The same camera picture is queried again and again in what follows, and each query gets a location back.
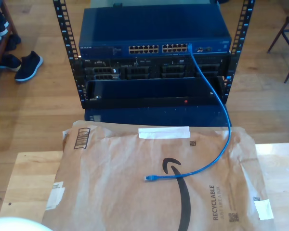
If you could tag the black rack tray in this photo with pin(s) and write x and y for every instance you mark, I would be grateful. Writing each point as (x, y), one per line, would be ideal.
(147, 93)

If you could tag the grey flat panel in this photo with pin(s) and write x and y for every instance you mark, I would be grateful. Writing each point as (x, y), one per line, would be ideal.
(159, 3)

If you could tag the black sneaker white sole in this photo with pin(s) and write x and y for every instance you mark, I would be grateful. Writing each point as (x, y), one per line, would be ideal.
(29, 66)
(10, 62)

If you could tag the dark blue base unit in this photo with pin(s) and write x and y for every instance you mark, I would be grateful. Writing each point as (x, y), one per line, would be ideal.
(159, 115)

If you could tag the black rack frame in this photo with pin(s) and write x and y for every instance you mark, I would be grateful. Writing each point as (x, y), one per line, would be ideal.
(67, 36)

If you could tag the black rack server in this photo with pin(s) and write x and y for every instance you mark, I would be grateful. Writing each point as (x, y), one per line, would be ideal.
(154, 63)

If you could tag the blue network switch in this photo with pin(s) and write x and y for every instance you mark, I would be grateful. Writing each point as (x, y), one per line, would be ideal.
(154, 26)

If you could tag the brown paper mailer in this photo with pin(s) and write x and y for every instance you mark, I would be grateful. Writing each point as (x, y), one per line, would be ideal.
(110, 183)

